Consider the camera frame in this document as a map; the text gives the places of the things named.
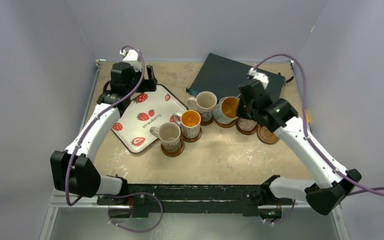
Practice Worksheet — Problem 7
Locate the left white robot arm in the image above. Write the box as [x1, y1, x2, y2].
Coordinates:
[50, 62, 158, 206]

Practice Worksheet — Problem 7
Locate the wooden coaster two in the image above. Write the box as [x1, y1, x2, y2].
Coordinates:
[215, 119, 237, 128]

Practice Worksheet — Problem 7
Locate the blue mug orange inside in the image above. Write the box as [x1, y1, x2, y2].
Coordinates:
[213, 96, 239, 125]

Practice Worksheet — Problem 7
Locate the aluminium frame rail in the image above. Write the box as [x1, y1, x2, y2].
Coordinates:
[47, 188, 130, 210]

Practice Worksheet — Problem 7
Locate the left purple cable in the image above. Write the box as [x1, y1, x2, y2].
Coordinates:
[64, 45, 164, 233]

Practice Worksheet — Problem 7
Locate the dark blue network switch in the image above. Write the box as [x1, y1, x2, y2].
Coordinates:
[185, 52, 286, 100]

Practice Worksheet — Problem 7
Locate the pink inside dark mug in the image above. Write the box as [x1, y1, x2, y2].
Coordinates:
[237, 118, 258, 132]

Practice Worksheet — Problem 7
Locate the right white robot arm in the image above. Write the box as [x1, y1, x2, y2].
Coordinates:
[236, 79, 362, 216]

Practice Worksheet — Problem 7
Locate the cream white mug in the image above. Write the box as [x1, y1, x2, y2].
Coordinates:
[187, 91, 218, 122]

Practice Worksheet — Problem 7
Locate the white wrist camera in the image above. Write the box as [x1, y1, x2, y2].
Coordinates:
[247, 67, 270, 89]
[119, 49, 144, 72]

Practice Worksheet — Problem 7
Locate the wooden coaster one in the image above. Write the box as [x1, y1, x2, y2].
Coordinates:
[200, 111, 214, 126]

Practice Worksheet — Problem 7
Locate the white strawberry tray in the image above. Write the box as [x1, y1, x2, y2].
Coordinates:
[111, 84, 188, 154]

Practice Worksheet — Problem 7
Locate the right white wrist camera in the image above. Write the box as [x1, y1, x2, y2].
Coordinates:
[247, 67, 270, 89]

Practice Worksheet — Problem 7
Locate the wooden coaster three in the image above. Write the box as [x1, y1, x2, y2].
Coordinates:
[236, 125, 259, 135]

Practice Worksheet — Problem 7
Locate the wooden coaster five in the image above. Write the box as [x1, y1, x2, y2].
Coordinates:
[180, 128, 202, 143]

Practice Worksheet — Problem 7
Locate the beige cream mug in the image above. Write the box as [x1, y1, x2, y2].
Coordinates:
[149, 122, 181, 153]

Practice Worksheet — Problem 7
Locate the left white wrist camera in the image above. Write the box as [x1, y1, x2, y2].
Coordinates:
[119, 49, 144, 72]

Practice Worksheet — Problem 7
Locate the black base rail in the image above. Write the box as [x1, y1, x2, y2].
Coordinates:
[97, 183, 292, 220]

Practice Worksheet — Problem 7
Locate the wooden coaster four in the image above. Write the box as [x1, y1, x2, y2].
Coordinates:
[256, 125, 280, 145]

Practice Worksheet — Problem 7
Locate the white floral mug orange inside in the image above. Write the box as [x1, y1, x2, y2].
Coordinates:
[173, 110, 201, 139]

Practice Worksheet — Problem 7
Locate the wooden coaster six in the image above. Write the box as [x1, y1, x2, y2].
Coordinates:
[160, 139, 185, 157]

